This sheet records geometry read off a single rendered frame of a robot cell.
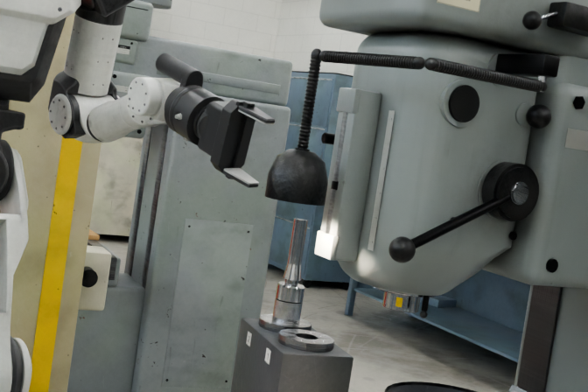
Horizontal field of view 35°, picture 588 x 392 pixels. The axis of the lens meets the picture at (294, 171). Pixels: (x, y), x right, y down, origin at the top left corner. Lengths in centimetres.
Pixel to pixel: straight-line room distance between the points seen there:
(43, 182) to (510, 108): 185
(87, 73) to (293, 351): 68
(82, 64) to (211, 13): 905
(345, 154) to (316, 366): 44
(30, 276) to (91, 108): 111
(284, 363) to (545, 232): 47
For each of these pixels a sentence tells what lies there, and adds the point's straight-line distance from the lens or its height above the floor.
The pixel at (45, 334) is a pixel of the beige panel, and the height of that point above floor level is 77.
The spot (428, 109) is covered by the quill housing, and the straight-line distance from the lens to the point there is 109.
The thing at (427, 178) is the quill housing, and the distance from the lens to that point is 109.
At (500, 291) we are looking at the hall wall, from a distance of 737.
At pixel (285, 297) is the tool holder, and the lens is 155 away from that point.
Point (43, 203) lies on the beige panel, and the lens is 278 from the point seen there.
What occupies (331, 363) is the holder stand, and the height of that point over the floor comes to 114.
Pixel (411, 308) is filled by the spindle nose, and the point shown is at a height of 129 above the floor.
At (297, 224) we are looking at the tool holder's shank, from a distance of 154.
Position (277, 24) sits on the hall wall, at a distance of 1116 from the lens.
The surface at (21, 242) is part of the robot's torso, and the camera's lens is 161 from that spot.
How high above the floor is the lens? 150
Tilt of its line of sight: 3 degrees down
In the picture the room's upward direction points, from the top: 9 degrees clockwise
